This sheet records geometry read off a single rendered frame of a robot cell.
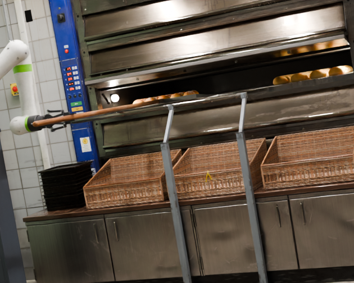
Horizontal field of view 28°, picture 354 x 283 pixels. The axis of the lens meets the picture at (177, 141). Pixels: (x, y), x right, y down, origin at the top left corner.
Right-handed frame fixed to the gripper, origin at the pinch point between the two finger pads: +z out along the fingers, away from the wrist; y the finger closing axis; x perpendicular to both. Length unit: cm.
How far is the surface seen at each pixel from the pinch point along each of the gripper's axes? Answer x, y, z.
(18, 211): -101, 66, -116
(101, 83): -90, -19, -22
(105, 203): -51, 59, -14
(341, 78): -101, 4, 139
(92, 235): -46, 78, -25
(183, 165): -82, 44, 31
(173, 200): -41, 60, 37
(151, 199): -52, 59, 18
